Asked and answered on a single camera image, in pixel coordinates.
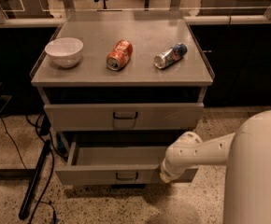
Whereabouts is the black floor bar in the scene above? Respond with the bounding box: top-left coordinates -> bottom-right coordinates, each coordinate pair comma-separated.
19,140 -> 50,220

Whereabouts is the white horizontal rail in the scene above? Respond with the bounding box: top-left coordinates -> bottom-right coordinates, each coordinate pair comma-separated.
0,15 -> 271,28

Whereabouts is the white ceramic bowl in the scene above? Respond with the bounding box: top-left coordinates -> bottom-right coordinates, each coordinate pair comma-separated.
45,37 -> 83,68

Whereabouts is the grey drawer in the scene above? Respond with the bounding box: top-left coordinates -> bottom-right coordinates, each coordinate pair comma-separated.
54,133 -> 199,186
44,103 -> 204,132

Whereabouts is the grey drawer cabinet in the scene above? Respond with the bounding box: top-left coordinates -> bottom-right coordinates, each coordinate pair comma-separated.
32,11 -> 213,136

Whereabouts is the black floor cable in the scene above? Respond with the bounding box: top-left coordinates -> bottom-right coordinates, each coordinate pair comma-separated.
0,112 -> 68,224

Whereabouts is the blue silver soda can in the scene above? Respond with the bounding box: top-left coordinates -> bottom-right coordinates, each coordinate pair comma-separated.
153,43 -> 188,70

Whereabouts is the orange soda can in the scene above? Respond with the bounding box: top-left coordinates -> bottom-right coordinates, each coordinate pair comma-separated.
107,40 -> 133,71

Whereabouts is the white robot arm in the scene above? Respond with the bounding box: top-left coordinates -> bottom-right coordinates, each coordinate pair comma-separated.
160,110 -> 271,224

